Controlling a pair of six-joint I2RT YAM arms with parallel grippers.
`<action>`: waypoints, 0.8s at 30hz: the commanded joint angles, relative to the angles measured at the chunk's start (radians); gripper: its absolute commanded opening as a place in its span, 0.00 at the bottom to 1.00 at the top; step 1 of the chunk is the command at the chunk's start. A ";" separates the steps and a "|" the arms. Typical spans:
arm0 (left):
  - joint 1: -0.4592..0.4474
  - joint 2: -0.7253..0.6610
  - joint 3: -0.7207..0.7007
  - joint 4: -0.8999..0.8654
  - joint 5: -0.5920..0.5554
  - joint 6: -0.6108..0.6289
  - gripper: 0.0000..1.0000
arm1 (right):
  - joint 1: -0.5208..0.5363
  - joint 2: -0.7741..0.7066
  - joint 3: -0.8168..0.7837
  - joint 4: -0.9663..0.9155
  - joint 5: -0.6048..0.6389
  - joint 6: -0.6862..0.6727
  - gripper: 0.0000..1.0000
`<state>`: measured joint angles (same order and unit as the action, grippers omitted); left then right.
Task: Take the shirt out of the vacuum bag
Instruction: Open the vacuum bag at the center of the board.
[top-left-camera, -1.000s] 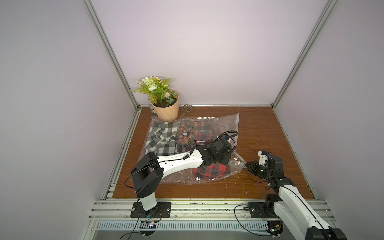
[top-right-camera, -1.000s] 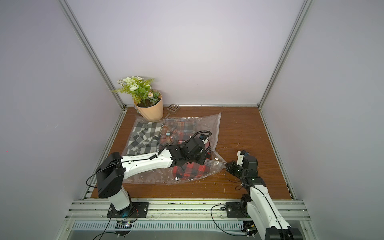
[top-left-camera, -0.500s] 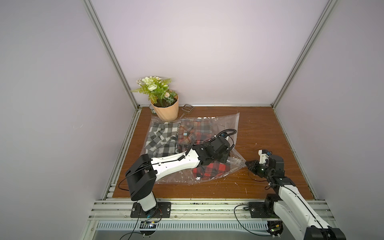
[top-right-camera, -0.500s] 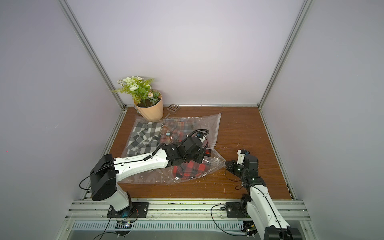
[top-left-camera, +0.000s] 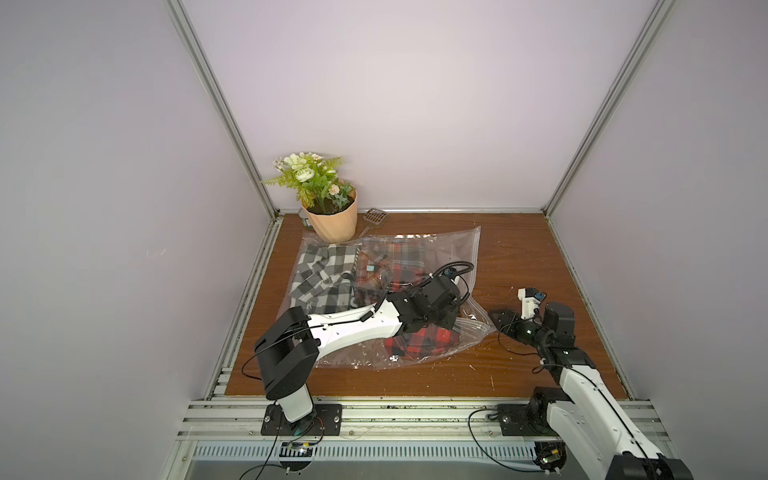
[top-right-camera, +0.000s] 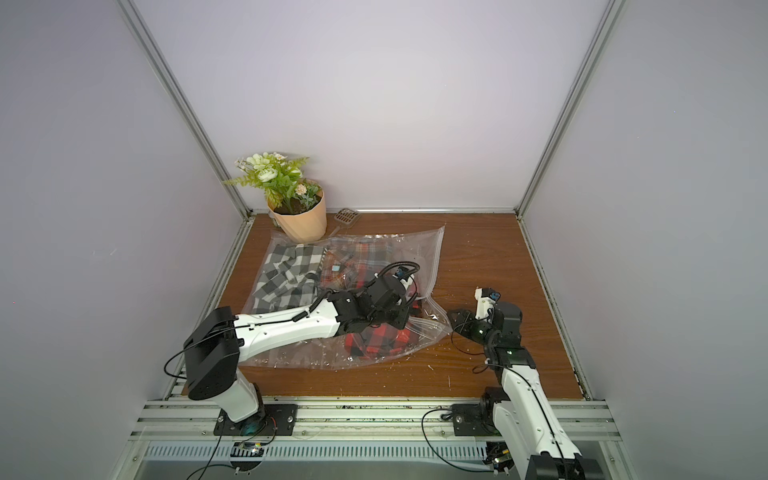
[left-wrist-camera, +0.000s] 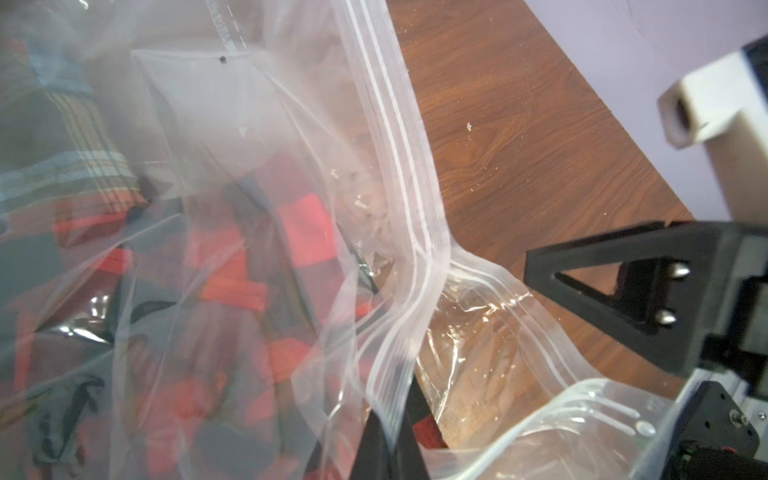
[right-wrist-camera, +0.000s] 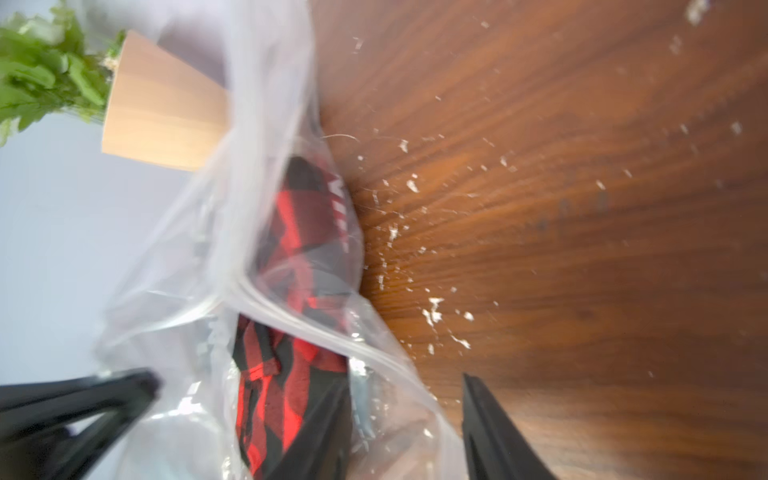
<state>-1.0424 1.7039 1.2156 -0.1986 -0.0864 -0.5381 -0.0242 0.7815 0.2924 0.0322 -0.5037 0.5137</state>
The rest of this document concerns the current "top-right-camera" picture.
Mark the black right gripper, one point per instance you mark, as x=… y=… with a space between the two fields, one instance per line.
x=463 y=321

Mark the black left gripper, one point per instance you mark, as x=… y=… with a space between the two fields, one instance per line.
x=403 y=311

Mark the red black plaid shirt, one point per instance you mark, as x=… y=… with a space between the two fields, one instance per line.
x=381 y=341

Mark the clear plastic vacuum bag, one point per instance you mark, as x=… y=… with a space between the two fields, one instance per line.
x=430 y=325

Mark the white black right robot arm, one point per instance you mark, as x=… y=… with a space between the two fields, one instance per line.
x=519 y=409

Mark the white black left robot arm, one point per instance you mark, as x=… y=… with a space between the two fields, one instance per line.
x=213 y=352

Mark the multicolour tartan shirt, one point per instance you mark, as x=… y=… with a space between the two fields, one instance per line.
x=349 y=263

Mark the grey white checked shirt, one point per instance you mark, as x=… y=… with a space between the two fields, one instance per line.
x=289 y=278

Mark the small brown slotted scoop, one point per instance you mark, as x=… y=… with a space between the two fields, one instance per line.
x=344 y=218

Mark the terracotta flower pot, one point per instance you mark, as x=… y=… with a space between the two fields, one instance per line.
x=305 y=227

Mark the artificial green white plant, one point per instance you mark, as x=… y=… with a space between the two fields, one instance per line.
x=286 y=189

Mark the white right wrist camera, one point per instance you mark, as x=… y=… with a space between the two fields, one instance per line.
x=487 y=299

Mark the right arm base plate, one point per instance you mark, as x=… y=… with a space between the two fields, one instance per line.
x=472 y=420

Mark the aluminium front rail frame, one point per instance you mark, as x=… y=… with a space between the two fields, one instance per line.
x=326 y=429

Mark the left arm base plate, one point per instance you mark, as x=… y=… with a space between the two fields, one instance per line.
x=274 y=419

